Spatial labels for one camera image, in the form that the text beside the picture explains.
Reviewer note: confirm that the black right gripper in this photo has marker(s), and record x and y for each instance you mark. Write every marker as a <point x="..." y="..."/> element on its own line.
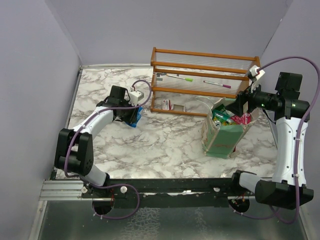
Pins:
<point x="237" y="106"/>

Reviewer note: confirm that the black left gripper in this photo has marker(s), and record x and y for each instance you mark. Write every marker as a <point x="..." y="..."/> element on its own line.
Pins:
<point x="132" y="117"/>

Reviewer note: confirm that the blue snack wrapper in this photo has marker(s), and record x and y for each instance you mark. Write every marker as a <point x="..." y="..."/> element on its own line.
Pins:
<point x="137" y="116"/>

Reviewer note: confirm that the red small snack packet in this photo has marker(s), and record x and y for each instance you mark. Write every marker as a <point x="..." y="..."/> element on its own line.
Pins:
<point x="242" y="120"/>

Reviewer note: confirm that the Fox's spring tea candy bag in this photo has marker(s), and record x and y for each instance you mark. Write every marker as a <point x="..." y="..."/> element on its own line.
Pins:
<point x="227" y="122"/>

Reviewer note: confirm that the teal snack bag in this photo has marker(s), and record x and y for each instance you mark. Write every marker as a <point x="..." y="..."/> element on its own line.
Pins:
<point x="222" y="115"/>

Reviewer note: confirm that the green beige paper bag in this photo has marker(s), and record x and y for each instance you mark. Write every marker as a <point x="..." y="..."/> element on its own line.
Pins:
<point x="221" y="141"/>

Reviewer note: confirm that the green candy bag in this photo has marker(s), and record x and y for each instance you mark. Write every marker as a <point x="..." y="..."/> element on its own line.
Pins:
<point x="221" y="108"/>

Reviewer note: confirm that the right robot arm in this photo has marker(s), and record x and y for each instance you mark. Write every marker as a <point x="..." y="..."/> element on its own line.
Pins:
<point x="287" y="189"/>

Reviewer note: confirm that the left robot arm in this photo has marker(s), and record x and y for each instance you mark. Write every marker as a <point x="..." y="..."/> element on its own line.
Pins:
<point x="74" y="151"/>

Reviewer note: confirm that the purple capped marker pen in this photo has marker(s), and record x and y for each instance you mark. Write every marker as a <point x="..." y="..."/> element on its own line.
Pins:
<point x="217" y="84"/>

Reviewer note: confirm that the red white staples box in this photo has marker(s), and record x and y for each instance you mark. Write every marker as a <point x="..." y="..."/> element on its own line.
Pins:
<point x="168" y="105"/>

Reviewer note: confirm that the green capped marker pen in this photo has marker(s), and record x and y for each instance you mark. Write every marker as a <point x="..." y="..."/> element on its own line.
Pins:
<point x="179" y="77"/>

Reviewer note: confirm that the wooden shelf rack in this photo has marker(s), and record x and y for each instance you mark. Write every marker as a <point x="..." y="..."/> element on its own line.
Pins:
<point x="218" y="68"/>

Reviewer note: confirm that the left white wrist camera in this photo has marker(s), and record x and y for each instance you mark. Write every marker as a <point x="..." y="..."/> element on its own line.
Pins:
<point x="135" y="97"/>

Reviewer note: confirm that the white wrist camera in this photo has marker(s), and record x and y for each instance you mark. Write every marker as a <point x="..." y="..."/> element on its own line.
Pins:
<point x="135" y="97"/>
<point x="255" y="75"/>

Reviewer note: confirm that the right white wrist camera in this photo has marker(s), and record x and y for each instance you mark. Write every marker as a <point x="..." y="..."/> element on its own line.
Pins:
<point x="255" y="75"/>

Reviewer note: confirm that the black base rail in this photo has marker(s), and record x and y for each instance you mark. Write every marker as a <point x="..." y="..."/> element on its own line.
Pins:
<point x="165" y="193"/>

